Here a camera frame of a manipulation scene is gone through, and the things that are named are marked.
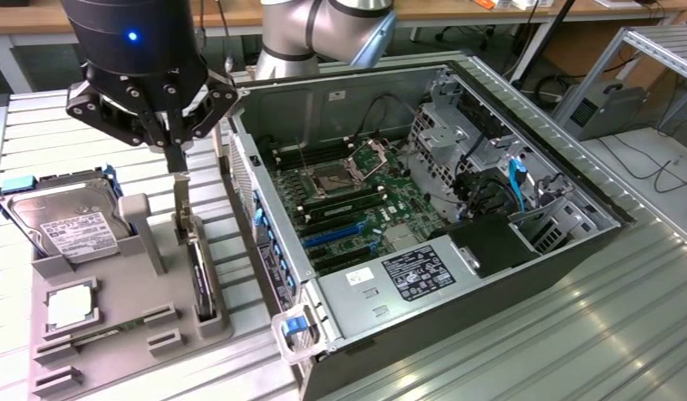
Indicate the silver CPU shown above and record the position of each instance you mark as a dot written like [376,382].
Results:
[70,307]

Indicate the black expansion slot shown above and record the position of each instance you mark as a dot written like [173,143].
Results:
[341,255]

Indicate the black RAM stick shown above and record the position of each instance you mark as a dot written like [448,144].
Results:
[344,206]

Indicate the silver chipset heatsink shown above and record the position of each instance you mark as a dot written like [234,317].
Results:
[404,237]

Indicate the CPU socket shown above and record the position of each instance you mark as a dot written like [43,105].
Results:
[333,180]

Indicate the blue case latch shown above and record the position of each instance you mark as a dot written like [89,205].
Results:
[294,326]

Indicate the green RAM stick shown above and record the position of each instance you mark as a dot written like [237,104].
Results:
[123,326]

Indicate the black graphics card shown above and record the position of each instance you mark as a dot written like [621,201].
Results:
[202,271]

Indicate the silver hard disk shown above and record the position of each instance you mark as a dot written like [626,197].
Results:
[65,225]

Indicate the grey computer tower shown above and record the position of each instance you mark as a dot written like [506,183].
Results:
[606,110]

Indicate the black plastic shroud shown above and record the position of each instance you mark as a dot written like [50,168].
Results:
[489,246]

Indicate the grey parts rack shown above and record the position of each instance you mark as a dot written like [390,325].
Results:
[126,301]

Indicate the green motherboard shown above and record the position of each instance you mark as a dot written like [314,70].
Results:
[400,209]

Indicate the open grey PC case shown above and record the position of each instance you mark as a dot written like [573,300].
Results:
[433,334]

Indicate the metal disk bay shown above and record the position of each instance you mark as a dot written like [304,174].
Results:
[444,142]

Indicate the wooden desk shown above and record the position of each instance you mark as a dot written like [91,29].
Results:
[31,21]
[601,12]

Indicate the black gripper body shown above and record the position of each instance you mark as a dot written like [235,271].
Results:
[138,50]

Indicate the blue disk caddy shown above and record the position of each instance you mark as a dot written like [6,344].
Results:
[18,183]

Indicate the grey power supply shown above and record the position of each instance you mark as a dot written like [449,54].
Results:
[377,301]

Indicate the metal socket cover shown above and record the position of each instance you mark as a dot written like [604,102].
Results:
[372,156]

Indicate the black stand pole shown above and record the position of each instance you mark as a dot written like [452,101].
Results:
[540,46]

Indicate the aluminium frame shelf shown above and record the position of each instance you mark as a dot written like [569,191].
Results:
[656,46]

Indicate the blue expansion slot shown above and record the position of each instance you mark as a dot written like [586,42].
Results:
[333,234]

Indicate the perforated metal cage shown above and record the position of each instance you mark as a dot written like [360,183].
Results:
[566,225]

